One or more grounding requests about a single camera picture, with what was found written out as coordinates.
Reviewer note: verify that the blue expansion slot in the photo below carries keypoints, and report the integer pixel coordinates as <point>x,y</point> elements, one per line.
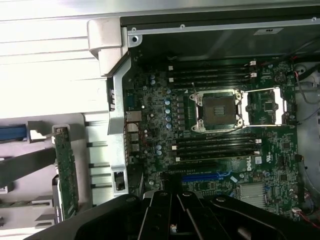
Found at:
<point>202,178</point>

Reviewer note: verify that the blue part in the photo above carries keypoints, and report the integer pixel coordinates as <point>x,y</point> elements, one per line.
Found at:
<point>12,131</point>

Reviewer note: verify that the black and silver PC case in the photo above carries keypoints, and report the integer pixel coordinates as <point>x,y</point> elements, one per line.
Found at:
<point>117,120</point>

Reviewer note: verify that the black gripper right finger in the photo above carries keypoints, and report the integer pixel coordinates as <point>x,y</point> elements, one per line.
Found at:
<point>193,212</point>

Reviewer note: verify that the grey parts rack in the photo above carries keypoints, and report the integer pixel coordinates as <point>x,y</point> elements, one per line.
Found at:
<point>15,180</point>

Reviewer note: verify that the thin metal locking lever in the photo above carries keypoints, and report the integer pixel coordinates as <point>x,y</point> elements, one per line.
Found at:
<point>225,133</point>
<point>195,91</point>

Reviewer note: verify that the green Dell motherboard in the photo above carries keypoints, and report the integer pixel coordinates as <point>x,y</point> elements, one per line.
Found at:
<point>275,150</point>

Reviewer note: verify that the metal USB port stack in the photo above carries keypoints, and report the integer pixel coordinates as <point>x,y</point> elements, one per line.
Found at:
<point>132,138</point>

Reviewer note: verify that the metal ethernet port block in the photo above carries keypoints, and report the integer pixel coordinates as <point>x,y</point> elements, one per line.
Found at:
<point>133,117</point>

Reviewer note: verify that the silver finned chipset heatsink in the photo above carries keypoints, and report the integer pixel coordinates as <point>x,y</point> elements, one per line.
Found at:
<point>253,196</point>

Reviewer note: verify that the CPU socket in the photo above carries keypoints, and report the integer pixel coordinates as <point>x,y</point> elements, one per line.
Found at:
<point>216,108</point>

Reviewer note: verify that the black RAM slot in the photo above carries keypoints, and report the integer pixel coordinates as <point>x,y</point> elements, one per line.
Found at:
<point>200,80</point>
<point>212,74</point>
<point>215,142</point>
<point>215,155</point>
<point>212,68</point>
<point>212,148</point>
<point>215,136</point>
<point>182,85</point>

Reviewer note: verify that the white case label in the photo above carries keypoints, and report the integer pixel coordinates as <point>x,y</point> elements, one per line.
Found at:
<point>270,30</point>

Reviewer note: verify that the green GPU card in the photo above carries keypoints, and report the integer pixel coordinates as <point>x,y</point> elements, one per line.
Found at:
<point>66,175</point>

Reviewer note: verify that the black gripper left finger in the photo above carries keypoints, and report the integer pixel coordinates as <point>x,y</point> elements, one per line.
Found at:
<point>155,215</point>

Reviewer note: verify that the silver socket cover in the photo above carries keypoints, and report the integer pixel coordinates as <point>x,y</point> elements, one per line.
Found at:
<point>281,105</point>

